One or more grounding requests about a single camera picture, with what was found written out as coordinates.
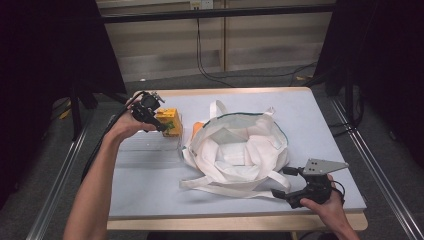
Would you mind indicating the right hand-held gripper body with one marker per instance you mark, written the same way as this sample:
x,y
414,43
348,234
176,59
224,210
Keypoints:
x,y
316,186

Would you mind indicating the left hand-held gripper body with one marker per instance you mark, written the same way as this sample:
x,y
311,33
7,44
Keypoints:
x,y
145,106

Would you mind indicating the yellow drink carton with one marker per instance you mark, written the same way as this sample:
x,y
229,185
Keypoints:
x,y
171,118

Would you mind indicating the clear plastic bin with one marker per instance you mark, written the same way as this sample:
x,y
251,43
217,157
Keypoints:
x,y
146,146

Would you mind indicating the white canvas tote bag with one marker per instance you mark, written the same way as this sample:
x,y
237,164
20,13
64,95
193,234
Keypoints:
x,y
233,156

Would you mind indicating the person's right hand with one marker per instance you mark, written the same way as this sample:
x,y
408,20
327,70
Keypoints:
x,y
331,210

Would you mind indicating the person's left hand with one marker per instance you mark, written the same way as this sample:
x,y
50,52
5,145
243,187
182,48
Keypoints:
x,y
125,126

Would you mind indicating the black metal stand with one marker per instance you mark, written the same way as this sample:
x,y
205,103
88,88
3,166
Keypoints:
x,y
350,100
76,113

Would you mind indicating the black curtain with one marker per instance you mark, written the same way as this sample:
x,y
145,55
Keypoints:
x,y
383,50
50,50

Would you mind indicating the black horizontal bar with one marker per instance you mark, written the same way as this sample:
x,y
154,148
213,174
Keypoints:
x,y
216,14

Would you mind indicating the aluminium floor rail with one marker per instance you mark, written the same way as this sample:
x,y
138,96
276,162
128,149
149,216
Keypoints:
x,y
383,180
56,186

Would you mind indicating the white wall socket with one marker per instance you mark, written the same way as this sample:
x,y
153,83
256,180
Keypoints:
x,y
201,4

